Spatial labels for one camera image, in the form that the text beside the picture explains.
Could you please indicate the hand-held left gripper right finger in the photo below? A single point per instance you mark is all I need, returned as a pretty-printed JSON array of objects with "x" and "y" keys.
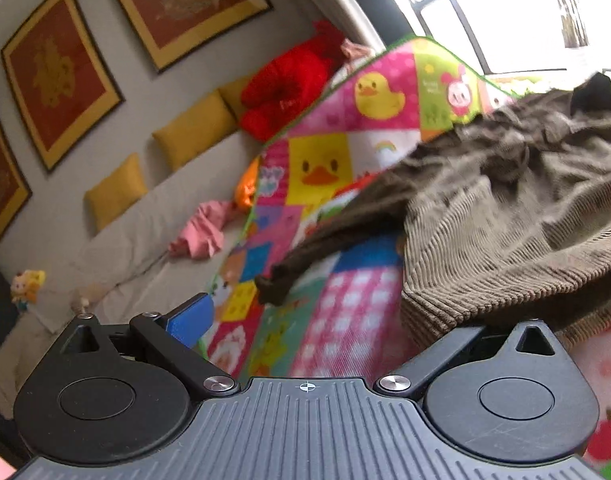
[{"x": 450, "y": 346}]

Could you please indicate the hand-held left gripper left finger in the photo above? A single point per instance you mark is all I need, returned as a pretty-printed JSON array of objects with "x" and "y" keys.
[{"x": 191, "y": 319}]

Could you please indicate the brown ribbed knit sweater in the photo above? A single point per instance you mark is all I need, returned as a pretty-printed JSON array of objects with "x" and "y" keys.
[{"x": 495, "y": 220}]

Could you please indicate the beige sofa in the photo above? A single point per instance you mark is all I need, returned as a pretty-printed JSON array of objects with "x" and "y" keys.
[{"x": 135, "y": 240}]

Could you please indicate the orange toy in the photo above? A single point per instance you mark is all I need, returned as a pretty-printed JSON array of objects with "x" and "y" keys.
[{"x": 246, "y": 187}]

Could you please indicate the yellow cushion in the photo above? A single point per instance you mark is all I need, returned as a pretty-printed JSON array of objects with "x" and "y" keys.
[
  {"x": 116, "y": 192},
  {"x": 195, "y": 130},
  {"x": 234, "y": 94}
]

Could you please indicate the small yellow doll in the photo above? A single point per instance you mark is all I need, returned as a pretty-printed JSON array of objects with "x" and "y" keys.
[{"x": 26, "y": 285}]

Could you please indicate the colourful cartoon printed blanket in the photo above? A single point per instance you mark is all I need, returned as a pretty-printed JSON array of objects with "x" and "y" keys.
[{"x": 335, "y": 160}]

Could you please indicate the red plush toy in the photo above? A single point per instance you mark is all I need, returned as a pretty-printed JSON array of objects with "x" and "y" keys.
[{"x": 285, "y": 85}]

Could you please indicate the small pink crumpled cloth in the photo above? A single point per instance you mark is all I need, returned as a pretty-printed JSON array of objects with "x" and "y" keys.
[{"x": 355, "y": 50}]

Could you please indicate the window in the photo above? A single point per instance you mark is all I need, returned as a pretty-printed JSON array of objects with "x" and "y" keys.
[{"x": 510, "y": 15}]

